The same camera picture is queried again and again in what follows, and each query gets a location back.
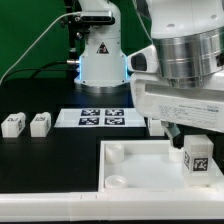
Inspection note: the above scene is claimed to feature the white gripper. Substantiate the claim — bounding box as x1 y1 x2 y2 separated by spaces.
130 73 224 149

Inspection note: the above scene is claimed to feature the white square tabletop part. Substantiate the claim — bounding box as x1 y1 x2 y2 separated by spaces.
98 140 224 195

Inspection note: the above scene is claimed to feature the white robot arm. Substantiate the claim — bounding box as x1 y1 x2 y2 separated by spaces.
76 0 224 137

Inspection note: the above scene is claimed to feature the white L-shaped obstacle fence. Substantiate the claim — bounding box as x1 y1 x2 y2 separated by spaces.
0 189 224 222

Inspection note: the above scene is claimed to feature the white sheet with tags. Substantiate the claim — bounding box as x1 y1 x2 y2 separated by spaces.
55 108 145 128

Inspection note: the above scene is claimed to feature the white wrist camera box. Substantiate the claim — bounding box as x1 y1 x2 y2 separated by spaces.
127 44 158 73

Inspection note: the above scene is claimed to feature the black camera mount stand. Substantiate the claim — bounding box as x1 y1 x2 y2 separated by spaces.
60 0 84 68

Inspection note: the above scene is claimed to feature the black cable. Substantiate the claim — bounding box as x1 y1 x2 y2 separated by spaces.
0 60 73 84

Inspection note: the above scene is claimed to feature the white cable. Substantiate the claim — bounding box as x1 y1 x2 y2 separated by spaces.
0 11 83 86

